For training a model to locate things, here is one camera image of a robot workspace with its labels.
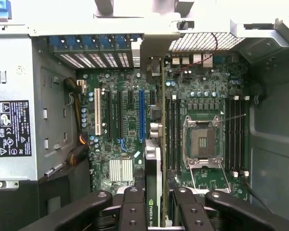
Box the silver chipset heatsink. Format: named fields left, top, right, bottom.
left=108, top=158, right=134, bottom=183

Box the metal socket cover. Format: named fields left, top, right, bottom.
left=187, top=156, right=232, bottom=194

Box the CPU socket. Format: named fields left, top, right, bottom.
left=183, top=115, right=226, bottom=167

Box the black RAM slot row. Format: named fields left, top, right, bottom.
left=225, top=95, right=250, bottom=178
left=166, top=95, right=183, bottom=175

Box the blue expansion slot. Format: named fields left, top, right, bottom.
left=138, top=90, right=145, bottom=143

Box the long black expansion slot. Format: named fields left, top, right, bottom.
left=105, top=89, right=113, bottom=140
left=117, top=90, right=124, bottom=140

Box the green motherboard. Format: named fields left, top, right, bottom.
left=76, top=54, right=250, bottom=200

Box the thin locking lever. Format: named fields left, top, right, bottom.
left=221, top=113, right=247, bottom=121

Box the white expansion slot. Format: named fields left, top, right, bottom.
left=93, top=88, right=102, bottom=136

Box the black plastic shroud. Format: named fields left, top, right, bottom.
left=0, top=168, right=92, bottom=231

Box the open black PC case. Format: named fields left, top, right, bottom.
left=0, top=0, right=289, bottom=231

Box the white power connector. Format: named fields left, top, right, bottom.
left=76, top=79, right=88, bottom=95

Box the blue card retainer strip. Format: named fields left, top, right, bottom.
left=48, top=34, right=143, bottom=51

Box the grey parts rack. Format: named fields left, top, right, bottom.
left=93, top=0, right=196, bottom=19

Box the blue case latch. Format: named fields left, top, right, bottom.
left=0, top=0, right=13, bottom=20

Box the black looped wire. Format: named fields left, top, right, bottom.
left=240, top=177, right=272, bottom=212

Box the braided power wire bundle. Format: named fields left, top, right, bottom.
left=63, top=77, right=90, bottom=167

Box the red black twisted wire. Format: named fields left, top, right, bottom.
left=179, top=32, right=219, bottom=73

